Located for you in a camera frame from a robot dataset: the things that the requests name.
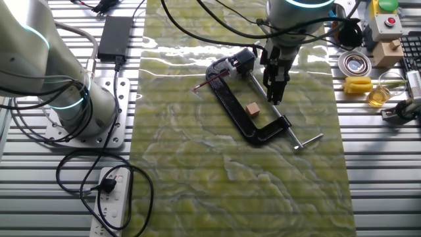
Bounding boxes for thick grey robot cable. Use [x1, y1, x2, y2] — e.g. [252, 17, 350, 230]
[54, 21, 99, 80]

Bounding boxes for black adapter output cable bundle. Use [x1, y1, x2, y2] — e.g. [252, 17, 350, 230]
[70, 0, 147, 19]

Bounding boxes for green marble pattern mat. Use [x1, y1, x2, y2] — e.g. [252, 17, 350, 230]
[123, 0, 358, 237]

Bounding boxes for black crank pencil sharpener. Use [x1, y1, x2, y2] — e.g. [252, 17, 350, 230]
[225, 41, 261, 80]

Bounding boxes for light wooden block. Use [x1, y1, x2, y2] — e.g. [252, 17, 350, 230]
[372, 38, 405, 68]

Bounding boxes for white power strip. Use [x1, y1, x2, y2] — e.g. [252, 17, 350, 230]
[89, 166, 132, 237]

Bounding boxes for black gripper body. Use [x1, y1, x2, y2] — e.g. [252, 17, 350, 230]
[260, 44, 292, 83]

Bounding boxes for yellow box with green button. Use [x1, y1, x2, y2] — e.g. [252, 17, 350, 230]
[368, 0, 399, 19]

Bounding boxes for black keyboard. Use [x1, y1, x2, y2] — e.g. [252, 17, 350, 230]
[399, 32, 421, 72]

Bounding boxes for glass beaker with yellow liquid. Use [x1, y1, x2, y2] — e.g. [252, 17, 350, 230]
[366, 84, 393, 109]

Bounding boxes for red pencil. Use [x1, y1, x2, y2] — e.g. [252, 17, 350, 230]
[193, 70, 231, 92]

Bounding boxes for small wooden cube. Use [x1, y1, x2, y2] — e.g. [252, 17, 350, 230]
[245, 101, 261, 119]

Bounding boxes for black metal C-clamp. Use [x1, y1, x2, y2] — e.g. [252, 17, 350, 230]
[205, 56, 324, 151]

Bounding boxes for black power cord with plug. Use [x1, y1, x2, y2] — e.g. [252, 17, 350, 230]
[55, 55, 155, 237]

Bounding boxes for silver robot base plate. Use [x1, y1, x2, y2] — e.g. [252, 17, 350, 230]
[44, 77, 132, 149]

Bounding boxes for yellow sponge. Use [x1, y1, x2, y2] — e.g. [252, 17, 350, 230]
[343, 76, 374, 95]

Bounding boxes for black power adapter brick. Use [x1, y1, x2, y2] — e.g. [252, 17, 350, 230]
[97, 15, 134, 63]

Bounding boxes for grey emergency stop button box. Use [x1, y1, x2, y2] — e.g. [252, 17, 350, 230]
[368, 13, 404, 43]

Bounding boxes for clear round glass dish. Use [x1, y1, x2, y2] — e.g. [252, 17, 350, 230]
[377, 71, 408, 97]

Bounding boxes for blue handled brown brush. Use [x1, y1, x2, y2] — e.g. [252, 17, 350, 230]
[328, 9, 341, 42]

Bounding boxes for black robot harness cables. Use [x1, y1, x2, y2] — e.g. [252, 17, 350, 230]
[0, 68, 97, 144]

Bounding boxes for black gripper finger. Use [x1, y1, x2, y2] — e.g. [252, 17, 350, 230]
[264, 72, 276, 105]
[274, 78, 289, 105]

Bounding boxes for small camera on clamp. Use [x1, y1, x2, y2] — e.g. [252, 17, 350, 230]
[380, 97, 421, 125]

